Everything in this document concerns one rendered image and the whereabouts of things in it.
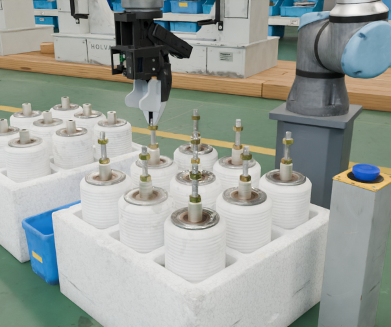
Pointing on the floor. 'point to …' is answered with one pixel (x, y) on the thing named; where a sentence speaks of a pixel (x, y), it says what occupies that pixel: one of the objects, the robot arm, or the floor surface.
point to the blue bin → (43, 244)
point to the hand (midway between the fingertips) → (154, 116)
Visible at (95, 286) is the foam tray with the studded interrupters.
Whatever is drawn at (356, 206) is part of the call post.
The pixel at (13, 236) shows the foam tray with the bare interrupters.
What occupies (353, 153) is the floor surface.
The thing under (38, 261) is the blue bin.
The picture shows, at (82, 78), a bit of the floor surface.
